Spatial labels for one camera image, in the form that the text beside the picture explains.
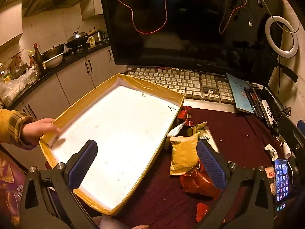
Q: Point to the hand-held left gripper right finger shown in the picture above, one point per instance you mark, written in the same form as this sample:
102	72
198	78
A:
211	165

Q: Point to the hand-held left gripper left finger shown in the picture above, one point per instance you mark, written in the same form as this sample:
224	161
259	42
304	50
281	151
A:
82	165

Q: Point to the large red snack packet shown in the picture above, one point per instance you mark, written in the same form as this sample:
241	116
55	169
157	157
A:
197	183

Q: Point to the yellow brown snack packet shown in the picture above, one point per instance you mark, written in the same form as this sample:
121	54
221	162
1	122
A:
183	152

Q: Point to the gold green snack packet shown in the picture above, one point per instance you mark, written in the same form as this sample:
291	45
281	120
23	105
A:
197	127

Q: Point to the small red snack packet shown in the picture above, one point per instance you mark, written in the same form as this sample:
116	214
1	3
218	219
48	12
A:
202	211

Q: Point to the gold cardboard box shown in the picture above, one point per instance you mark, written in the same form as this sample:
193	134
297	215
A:
119	128

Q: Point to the person's left forearm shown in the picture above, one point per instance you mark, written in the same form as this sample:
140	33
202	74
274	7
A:
12	126

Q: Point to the person's left hand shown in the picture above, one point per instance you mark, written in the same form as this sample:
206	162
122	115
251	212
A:
39	128

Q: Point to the dark red tablecloth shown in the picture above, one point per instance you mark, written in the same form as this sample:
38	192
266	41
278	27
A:
238	136

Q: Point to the dark red candy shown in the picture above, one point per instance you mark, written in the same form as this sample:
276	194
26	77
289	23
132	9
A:
190	122

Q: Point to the dark red stick snack packet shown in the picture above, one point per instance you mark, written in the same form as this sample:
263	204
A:
183	113

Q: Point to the torn white snack wrapper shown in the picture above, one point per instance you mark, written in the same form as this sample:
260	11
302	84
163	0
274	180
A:
271	151

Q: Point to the smartphone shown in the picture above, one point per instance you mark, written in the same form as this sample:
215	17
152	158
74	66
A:
281	181

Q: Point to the small white bottle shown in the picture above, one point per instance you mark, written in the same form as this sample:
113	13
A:
286	150

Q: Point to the blue notebook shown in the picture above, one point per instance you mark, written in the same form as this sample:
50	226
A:
239	93

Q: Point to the red black pen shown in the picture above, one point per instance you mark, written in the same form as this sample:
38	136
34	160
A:
253	97

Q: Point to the white base kitchen cabinets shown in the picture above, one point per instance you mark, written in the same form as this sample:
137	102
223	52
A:
78	74

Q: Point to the beige grey keyboard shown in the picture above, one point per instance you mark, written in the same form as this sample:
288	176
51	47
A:
166	78

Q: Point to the pile of clear plastic bags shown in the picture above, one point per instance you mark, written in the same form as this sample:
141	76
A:
12	88

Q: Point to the white bowl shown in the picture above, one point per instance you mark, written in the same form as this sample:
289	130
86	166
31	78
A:
53	61

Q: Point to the dark glass bottle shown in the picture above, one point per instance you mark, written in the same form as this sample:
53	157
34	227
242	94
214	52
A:
39	62

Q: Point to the dark cooking pot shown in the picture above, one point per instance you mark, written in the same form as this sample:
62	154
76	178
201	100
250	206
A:
53	50

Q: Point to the cluster of condiment packets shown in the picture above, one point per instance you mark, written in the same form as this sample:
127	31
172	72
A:
14	64

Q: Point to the small yellow box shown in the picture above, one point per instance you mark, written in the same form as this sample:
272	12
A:
91	41

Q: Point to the steel wok with lid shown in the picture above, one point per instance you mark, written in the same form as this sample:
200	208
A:
76	40

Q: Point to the steel kettle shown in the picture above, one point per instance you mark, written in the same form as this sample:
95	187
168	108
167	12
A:
99	35

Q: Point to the black monitor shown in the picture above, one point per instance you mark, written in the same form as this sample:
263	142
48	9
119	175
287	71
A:
190	28

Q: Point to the steel range hood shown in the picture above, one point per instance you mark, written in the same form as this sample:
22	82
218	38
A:
57	0

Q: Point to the black light stand bracket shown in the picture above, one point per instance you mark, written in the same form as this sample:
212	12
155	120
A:
288	72

